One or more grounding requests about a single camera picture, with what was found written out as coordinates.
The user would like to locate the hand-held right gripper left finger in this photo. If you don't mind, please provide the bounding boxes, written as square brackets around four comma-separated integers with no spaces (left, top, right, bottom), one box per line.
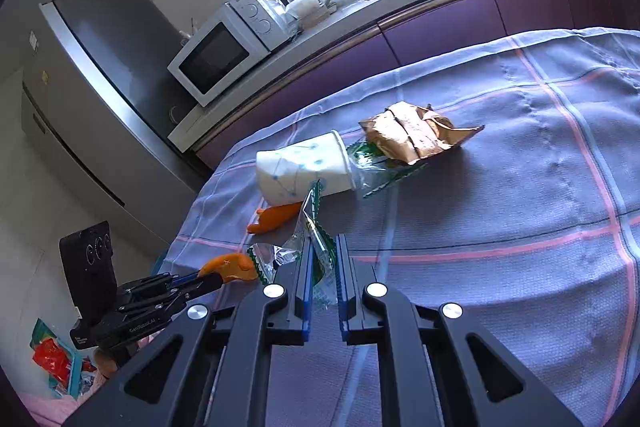
[62,234,316,427]

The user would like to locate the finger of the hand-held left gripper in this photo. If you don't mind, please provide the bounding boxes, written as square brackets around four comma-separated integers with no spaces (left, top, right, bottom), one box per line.
[118,274,224,312]
[140,272,202,291]

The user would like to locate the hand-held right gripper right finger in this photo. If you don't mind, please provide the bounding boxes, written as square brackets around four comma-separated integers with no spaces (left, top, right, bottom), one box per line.
[336,234,583,427]

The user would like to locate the orange peel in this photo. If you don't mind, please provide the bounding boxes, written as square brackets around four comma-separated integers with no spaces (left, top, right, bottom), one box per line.
[202,253,259,283]
[246,203,304,236]

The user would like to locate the green clear snack wrapper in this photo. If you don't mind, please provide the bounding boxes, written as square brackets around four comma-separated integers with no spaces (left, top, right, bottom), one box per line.
[248,179,337,308]
[345,139,431,199]

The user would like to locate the white patterned paper cup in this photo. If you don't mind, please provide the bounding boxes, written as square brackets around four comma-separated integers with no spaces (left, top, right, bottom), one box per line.
[256,130,359,206]

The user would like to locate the large gold foil wrapper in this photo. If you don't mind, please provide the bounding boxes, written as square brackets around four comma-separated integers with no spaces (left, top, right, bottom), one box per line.
[359,102,485,166]

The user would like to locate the person's left hand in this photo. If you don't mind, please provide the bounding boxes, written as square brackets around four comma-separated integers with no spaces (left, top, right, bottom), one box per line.
[92,347,133,380]

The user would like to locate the red packet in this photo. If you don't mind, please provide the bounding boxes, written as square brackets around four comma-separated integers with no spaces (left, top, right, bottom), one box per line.
[32,338,76,386]

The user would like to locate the pink fuzzy cloth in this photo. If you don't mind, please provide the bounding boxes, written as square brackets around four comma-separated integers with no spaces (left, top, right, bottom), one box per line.
[20,394,103,427]

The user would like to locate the silver refrigerator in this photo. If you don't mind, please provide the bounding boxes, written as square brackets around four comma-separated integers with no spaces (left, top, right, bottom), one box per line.
[22,0,211,258]

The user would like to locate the plaid blue tablecloth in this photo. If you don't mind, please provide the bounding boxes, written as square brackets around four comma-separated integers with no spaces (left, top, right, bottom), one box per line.
[160,27,640,427]

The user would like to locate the white microwave oven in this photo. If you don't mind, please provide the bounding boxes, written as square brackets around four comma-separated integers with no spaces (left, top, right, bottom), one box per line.
[167,0,297,108]

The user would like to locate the clear lidded food container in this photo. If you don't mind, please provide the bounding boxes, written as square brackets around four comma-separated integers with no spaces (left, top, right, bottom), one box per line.
[287,0,337,28]

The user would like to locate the white kitchen countertop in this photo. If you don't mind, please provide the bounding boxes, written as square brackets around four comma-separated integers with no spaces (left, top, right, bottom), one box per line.
[167,0,623,152]

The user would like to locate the purple base cabinets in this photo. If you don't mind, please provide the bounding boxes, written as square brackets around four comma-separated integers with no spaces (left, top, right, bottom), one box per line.
[195,0,640,168]

